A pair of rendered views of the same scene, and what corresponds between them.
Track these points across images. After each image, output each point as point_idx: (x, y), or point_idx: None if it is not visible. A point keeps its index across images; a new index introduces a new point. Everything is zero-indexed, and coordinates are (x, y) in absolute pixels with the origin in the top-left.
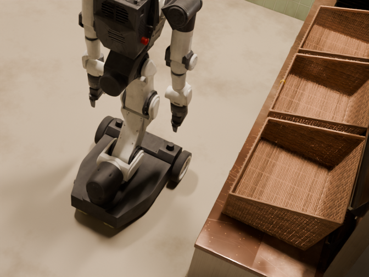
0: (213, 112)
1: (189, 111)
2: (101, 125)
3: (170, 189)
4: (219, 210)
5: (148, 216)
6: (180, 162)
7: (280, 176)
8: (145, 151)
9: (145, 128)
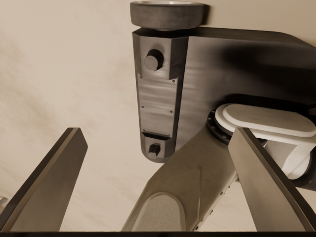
0: (23, 15)
1: (54, 54)
2: (165, 161)
3: (211, 11)
4: None
5: (294, 24)
6: (177, 14)
7: None
8: (180, 98)
9: (179, 157)
